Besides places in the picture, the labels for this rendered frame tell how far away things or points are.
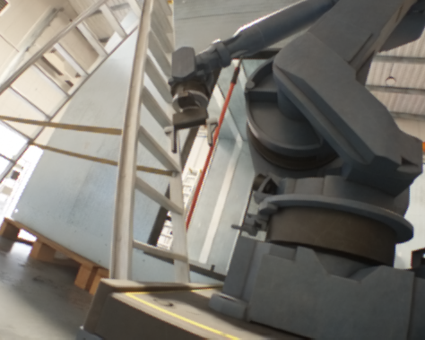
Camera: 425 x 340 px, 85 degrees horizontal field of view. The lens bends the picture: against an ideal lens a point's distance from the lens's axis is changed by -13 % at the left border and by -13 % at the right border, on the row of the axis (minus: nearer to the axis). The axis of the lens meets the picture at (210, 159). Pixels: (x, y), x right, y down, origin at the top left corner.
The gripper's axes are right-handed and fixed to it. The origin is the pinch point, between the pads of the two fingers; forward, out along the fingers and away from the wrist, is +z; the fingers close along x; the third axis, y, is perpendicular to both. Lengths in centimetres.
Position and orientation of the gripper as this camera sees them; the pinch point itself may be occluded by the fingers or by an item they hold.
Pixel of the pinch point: (191, 143)
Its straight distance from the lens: 94.3
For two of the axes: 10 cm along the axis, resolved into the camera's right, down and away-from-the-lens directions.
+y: 2.3, 4.3, 8.7
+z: 0.7, 8.9, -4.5
